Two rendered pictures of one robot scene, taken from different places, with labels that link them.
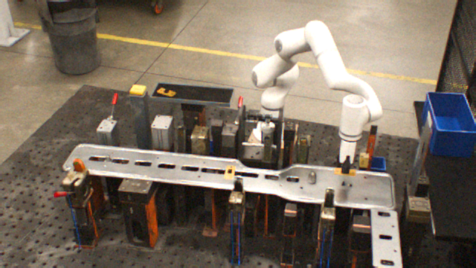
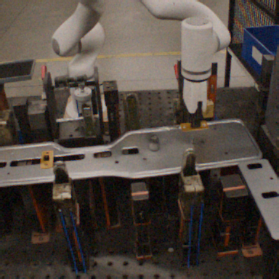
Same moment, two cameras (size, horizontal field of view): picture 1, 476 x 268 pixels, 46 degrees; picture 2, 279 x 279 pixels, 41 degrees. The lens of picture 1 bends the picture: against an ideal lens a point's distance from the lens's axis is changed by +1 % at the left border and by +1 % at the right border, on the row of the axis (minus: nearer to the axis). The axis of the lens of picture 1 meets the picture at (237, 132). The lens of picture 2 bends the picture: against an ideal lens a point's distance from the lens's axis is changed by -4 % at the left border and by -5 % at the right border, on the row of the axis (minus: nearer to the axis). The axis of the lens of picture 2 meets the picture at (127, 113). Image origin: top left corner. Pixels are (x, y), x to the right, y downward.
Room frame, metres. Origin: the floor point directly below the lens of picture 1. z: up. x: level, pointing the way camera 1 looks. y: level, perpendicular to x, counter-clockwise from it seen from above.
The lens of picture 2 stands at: (0.81, -0.01, 1.78)
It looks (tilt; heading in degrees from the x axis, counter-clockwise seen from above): 34 degrees down; 347
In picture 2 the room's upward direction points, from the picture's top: 5 degrees counter-clockwise
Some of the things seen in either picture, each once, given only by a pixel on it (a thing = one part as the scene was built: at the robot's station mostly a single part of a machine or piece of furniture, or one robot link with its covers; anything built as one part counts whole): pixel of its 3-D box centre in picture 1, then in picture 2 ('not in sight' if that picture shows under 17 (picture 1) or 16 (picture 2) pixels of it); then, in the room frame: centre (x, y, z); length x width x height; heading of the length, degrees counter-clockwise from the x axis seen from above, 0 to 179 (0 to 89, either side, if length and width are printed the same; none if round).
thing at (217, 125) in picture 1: (218, 157); (30, 145); (2.01, 0.09, 0.90); 0.05 x 0.05 x 0.40; 80
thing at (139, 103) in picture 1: (143, 131); not in sight; (2.19, 0.46, 0.92); 0.08 x 0.08 x 0.44; 80
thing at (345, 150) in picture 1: (348, 145); (195, 89); (1.70, -0.42, 1.20); 0.10 x 0.07 x 0.11; 170
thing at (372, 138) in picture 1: (366, 173); (209, 124); (1.83, -0.55, 0.95); 0.03 x 0.01 x 0.50; 80
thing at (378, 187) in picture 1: (224, 173); (41, 163); (1.77, 0.06, 1.00); 1.38 x 0.22 x 0.02; 80
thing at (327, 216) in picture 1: (323, 243); (188, 221); (1.51, -0.33, 0.87); 0.12 x 0.09 x 0.35; 170
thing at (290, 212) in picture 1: (289, 237); (142, 224); (1.56, -0.21, 0.84); 0.11 x 0.08 x 0.29; 170
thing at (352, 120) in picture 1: (354, 114); (197, 43); (1.70, -0.43, 1.34); 0.09 x 0.08 x 0.13; 111
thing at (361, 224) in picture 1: (357, 249); (227, 216); (1.50, -0.47, 0.84); 0.11 x 0.10 x 0.28; 170
